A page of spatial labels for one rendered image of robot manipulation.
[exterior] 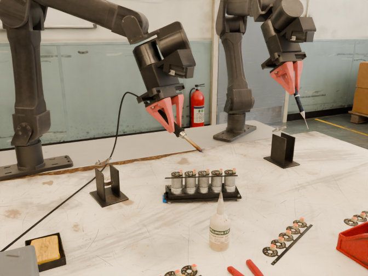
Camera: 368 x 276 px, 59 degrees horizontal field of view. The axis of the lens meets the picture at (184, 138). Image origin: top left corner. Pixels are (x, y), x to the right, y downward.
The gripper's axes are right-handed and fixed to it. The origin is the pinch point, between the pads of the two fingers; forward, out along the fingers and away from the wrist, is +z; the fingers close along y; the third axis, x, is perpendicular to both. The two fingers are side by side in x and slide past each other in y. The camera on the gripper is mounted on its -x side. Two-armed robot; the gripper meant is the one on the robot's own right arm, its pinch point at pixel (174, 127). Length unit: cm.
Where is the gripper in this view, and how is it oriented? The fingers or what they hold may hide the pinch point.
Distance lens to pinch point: 74.7
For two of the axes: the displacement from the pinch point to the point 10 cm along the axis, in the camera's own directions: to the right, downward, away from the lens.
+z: 3.5, 9.4, -0.1
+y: 6.4, -2.3, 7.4
